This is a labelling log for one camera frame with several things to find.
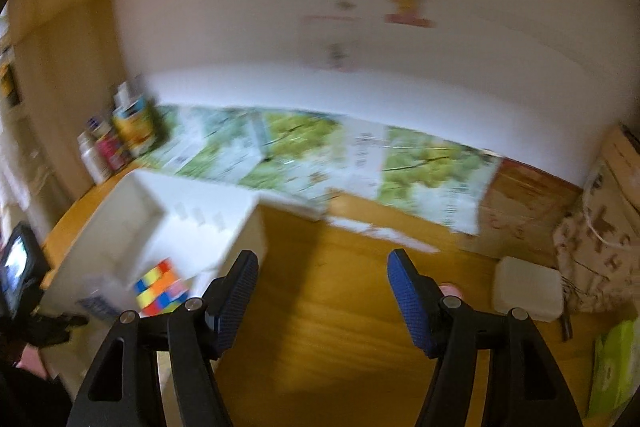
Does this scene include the white square box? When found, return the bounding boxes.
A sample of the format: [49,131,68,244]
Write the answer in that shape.
[492,256,562,323]

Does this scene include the white plastic storage bin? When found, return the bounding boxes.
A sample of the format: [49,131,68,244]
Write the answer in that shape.
[37,169,265,427]

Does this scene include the red patterned can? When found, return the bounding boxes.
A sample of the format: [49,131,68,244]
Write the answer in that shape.
[95,127,130,172]

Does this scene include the green tissue pack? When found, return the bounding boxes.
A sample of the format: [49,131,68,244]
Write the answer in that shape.
[586,319,640,420]

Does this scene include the pink bordered paper note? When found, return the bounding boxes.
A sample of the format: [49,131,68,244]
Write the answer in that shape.
[299,14,370,72]

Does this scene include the beige letter print tote bag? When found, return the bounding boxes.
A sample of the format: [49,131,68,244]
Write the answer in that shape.
[552,167,640,315]

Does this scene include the grape print cardboard panels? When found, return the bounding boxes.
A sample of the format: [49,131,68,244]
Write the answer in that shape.
[137,104,502,238]

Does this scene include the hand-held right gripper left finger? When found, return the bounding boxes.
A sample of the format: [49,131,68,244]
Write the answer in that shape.
[65,250,261,427]

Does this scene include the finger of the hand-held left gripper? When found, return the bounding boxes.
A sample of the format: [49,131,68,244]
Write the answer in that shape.
[37,313,88,345]

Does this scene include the multicoloured puzzle cube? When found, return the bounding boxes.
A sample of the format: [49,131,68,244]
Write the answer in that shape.
[134,258,193,318]

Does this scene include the white spray bottle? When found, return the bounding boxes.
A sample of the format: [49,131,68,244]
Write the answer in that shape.
[77,132,112,185]

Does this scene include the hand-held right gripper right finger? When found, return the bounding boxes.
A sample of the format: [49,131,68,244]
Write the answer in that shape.
[388,248,586,427]

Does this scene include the wooden side panel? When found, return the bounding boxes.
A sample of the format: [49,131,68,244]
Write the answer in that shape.
[0,0,236,228]

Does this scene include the brown cardboard box with drawing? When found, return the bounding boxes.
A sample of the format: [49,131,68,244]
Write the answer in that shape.
[477,159,586,268]

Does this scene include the blue labelled packet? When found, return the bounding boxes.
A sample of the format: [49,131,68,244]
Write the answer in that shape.
[75,274,131,323]

